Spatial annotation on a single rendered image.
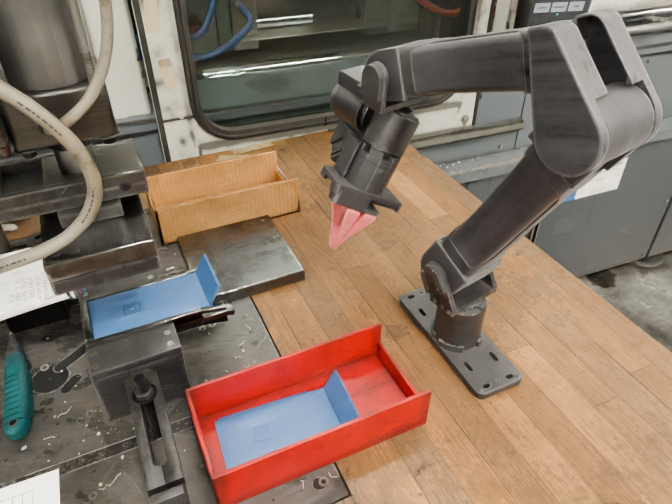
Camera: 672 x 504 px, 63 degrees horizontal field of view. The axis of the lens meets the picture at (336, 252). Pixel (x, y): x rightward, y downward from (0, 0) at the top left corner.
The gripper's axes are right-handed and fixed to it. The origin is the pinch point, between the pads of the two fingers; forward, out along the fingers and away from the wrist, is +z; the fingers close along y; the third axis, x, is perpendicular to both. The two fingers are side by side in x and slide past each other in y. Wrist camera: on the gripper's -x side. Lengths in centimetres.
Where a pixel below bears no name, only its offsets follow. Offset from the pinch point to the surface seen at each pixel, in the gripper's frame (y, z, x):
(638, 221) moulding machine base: -155, -8, -72
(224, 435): 12.1, 18.6, 18.6
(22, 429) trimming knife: 31.9, 27.5, 11.4
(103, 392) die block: 25.0, 20.0, 12.2
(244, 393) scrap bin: 10.1, 15.7, 14.7
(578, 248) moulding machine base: -135, 9, -71
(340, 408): 0.6, 11.6, 19.9
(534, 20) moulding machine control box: -52, -44, -53
